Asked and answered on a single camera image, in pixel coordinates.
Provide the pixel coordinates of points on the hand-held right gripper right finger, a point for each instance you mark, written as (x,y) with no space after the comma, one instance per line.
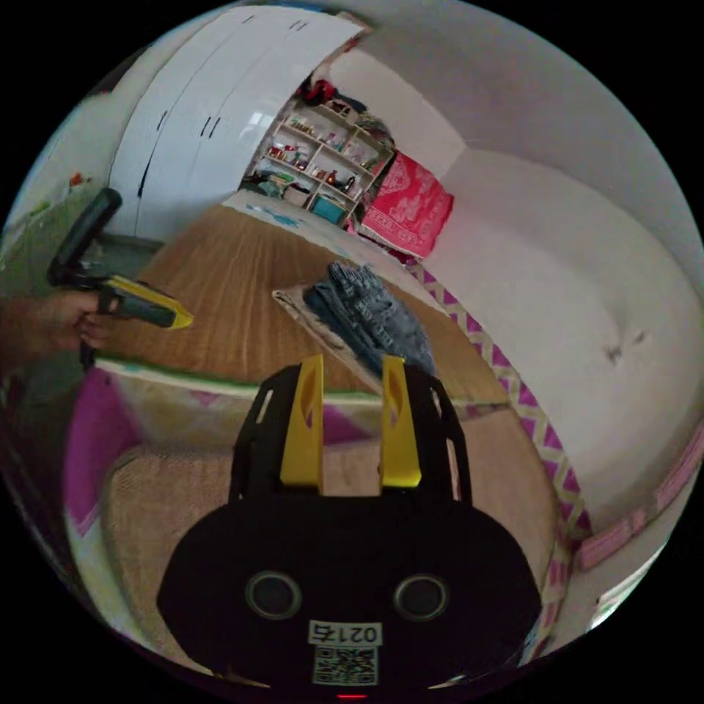
(399,434)

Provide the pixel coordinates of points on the flat beige board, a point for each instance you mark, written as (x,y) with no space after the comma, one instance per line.
(300,309)

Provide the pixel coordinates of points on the bed with woven mat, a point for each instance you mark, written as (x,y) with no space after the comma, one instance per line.
(220,286)

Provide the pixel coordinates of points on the person's left forearm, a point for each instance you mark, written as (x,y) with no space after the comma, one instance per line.
(25,335)

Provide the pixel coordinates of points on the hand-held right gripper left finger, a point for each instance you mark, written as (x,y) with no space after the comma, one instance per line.
(301,434)

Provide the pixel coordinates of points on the red patterned folded blanket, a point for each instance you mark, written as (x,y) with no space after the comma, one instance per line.
(407,206)

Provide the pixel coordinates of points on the person's left hand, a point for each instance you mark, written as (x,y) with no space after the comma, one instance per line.
(82,324)

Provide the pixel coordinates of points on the white open shelf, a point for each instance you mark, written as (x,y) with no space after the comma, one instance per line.
(324,159)

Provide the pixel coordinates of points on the white gray jeans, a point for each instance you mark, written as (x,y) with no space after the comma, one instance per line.
(366,316)

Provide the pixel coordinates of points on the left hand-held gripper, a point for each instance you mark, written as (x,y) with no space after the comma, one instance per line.
(82,280)

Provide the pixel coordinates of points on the white cupboard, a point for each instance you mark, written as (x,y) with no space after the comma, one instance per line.
(220,110)

